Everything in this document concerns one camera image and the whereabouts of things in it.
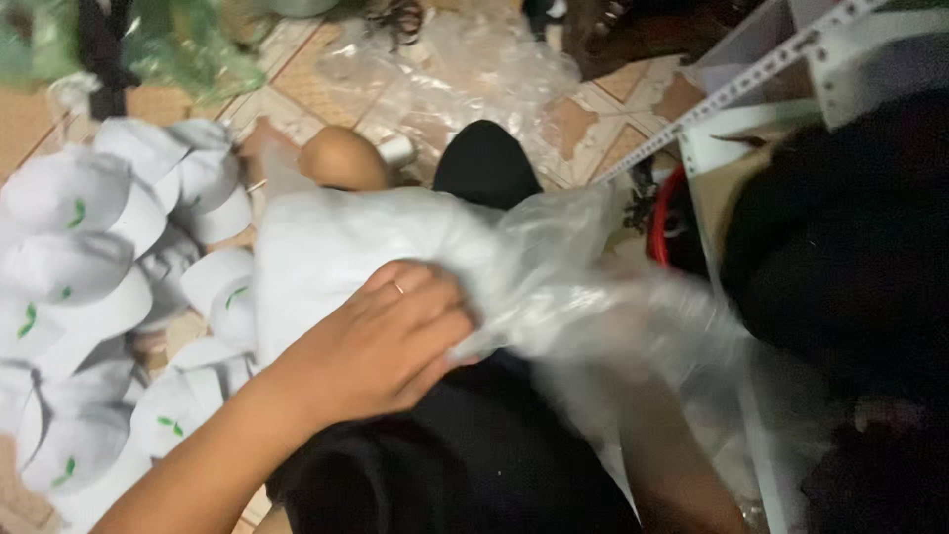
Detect person's left hand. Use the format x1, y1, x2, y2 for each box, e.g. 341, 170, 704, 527
285, 259, 480, 426

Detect person's right hand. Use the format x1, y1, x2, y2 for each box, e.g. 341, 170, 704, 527
582, 260, 672, 387

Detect clear bag of white caps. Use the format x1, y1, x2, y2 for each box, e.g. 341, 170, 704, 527
252, 174, 839, 534

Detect person's black clothing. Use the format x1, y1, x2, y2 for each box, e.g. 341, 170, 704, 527
265, 119, 642, 534

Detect white tape roll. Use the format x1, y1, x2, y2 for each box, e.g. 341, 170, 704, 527
377, 135, 416, 169

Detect person's bare knee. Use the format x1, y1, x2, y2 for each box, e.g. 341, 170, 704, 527
298, 125, 391, 192

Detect heap of clear plastic wrap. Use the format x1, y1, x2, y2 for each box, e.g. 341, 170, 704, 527
319, 7, 587, 182

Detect red plastic hoop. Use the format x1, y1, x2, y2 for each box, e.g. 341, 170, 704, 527
647, 165, 689, 268

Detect dark brown bag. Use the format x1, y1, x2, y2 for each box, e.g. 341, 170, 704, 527
561, 0, 765, 81

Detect pile of white caps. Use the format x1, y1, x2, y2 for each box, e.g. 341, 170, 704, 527
0, 116, 260, 534

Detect green plastic bag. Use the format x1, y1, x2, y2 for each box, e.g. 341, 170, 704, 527
0, 0, 279, 105

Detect white perforated metal shelf rack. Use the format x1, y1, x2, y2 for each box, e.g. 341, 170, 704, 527
593, 0, 949, 534

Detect black strap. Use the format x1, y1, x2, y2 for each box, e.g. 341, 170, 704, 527
76, 0, 142, 121

